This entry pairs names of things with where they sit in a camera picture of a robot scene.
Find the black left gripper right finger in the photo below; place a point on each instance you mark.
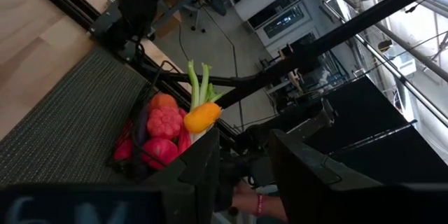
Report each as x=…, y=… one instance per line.
x=315, y=189

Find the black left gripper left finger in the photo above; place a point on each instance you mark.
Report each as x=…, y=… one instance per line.
x=196, y=182

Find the yellow oblong squash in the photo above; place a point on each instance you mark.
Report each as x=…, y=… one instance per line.
x=203, y=117

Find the peeled red-orange tangerine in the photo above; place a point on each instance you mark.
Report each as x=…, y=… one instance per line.
x=164, y=123

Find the long purple eggplant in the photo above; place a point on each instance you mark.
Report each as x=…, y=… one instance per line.
x=140, y=129

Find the red chili pepper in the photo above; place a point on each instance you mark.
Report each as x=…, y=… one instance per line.
x=123, y=150

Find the green white bok choy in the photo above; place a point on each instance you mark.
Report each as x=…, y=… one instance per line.
x=194, y=84

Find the round orange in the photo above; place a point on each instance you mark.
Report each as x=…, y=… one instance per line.
x=162, y=100

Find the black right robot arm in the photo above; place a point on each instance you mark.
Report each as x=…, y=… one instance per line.
x=140, y=7

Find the red wristband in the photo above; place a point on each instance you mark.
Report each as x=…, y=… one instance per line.
x=260, y=204

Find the person's hand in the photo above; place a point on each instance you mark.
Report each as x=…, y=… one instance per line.
x=252, y=203

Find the black partition panel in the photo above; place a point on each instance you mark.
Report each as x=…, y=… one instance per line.
x=402, y=157
x=367, y=112

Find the grey woven placemat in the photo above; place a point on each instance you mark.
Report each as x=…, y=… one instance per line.
x=70, y=122

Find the brown wooden desk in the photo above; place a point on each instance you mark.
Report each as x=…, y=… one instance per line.
x=171, y=24

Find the black office chair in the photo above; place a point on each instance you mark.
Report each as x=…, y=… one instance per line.
x=217, y=0

